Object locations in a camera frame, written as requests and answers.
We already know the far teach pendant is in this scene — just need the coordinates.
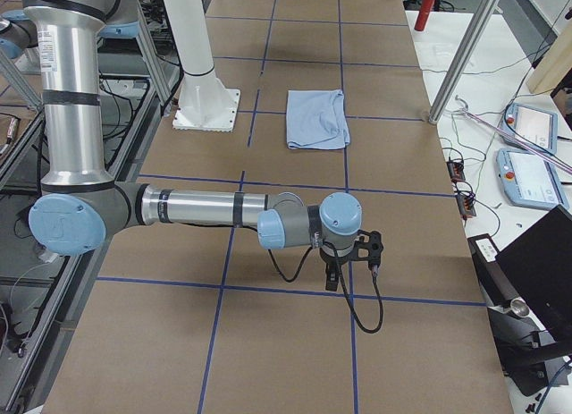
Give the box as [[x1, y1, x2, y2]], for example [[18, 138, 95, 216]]
[[500, 103, 559, 155]]

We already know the near teach pendant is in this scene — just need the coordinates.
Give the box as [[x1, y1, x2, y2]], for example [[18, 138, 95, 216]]
[[496, 148, 569, 210]]

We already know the light blue t-shirt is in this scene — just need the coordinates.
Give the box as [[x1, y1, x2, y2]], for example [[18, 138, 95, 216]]
[[286, 89, 351, 150]]

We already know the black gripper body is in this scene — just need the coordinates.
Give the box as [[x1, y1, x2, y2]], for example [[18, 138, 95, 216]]
[[320, 247, 354, 278]]

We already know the metal grabber stick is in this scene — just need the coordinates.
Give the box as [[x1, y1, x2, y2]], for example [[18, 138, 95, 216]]
[[455, 95, 571, 174]]

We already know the white pedestal column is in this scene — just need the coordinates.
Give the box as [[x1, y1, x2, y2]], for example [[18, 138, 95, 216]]
[[164, 0, 240, 132]]

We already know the silver metal cup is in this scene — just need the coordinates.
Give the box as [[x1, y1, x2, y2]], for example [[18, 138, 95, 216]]
[[509, 298, 530, 319]]

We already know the aluminium frame post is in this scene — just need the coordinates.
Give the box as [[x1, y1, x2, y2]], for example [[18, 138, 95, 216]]
[[428, 0, 500, 124]]

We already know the small orange circuit board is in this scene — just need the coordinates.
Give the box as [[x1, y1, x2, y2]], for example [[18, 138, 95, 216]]
[[446, 159, 466, 182]]

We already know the teach pendant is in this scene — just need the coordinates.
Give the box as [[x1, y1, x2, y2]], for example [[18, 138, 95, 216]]
[[500, 103, 559, 155], [496, 148, 569, 210]]

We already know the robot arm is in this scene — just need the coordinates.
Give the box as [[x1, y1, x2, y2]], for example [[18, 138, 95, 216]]
[[22, 0, 365, 291]]

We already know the black box with label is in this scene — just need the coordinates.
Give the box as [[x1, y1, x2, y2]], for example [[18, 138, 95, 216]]
[[467, 233, 519, 308]]

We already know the wooden board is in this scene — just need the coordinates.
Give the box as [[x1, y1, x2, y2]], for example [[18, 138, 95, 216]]
[[526, 0, 571, 93]]

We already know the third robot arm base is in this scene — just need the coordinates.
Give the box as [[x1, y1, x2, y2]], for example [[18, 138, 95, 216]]
[[1, 9, 40, 75]]

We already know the red cylinder bottle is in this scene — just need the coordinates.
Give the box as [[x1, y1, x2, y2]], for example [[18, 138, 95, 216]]
[[414, 0, 436, 31]]

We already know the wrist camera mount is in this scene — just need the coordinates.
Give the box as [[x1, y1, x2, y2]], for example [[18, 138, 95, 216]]
[[351, 230, 384, 278]]

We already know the aluminium frame cabinet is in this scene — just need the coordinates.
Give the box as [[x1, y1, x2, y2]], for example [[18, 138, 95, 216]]
[[1, 24, 178, 413]]

